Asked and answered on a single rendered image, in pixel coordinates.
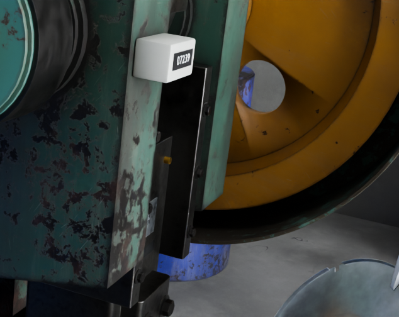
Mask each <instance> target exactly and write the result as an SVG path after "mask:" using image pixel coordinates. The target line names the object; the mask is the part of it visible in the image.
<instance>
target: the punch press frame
mask: <svg viewBox="0 0 399 317"><path fill-rule="evenodd" d="M68 2H69V7H70V12H71V16H72V27H73V43H72V52H71V56H70V61H69V65H68V68H67V71H66V73H65V75H64V78H63V79H62V82H61V83H60V85H59V87H58V88H57V90H56V91H55V92H54V94H53V95H52V97H51V98H50V99H48V100H47V101H46V102H45V103H44V104H43V105H42V106H40V107H39V108H38V109H36V110H34V111H32V112H30V113H29V114H27V115H24V116H20V117H18V118H15V119H12V120H9V121H5V122H2V123H0V317H12V316H13V315H15V314H16V313H17V312H19V311H21V310H22V309H23V308H24V307H26V294H27V283H28V281H34V282H46V283H52V284H64V285H70V286H82V287H94V288H100V289H107V288H109V287H110V286H112V285H113V284H114V283H115V282H116V281H117V280H118V279H120V278H121V277H122V276H124V275H125V274H126V273H127V272H128V271H129V270H131V269H132V268H133V267H134V266H136V265H137V264H138V263H139V262H141V261H142V260H143V255H144V248H145V237H146V231H147V220H148V213H149V202H150V190H151V184H152V173H153V166H154V155H155V144H156V138H157V127H158V120H159V109H160V98H161V92H162V82H157V81H152V80H148V79H142V78H138V77H134V76H133V65H134V58H135V45H136V40H137V38H143V37H146V36H152V35H158V34H161V33H168V34H172V35H179V36H186V37H190V38H194V39H195V48H194V58H193V62H194V63H198V64H204V65H210V66H212V67H213V68H212V73H211V83H210V92H209V98H208V105H209V106H211V114H210V115H209V116H206V123H205V132H204V138H203V148H202V153H201V162H200V166H201V168H202V169H203V172H204V173H203V176H202V177H201V178H198V187H197V193H196V202H195V208H194V210H195V211H202V210H204V209H205V208H206V207H207V206H209V205H210V204H211V203H212V202H213V201H214V200H216V199H217V198H218V197H220V196H221V195H222V194H223V188H224V183H225V174H226V169H227V160H228V151H229V146H230V137H231V132H232V123H233V114H234V109H235V100H236V95H237V86H238V81H239V72H240V63H241V58H242V49H243V44H244V35H245V26H246V21H247V12H248V7H249V0H188V6H187V10H186V11H180V12H176V13H175V16H174V19H173V21H172V23H171V26H170V28H169V30H168V27H169V17H170V10H171V0H68Z"/></svg>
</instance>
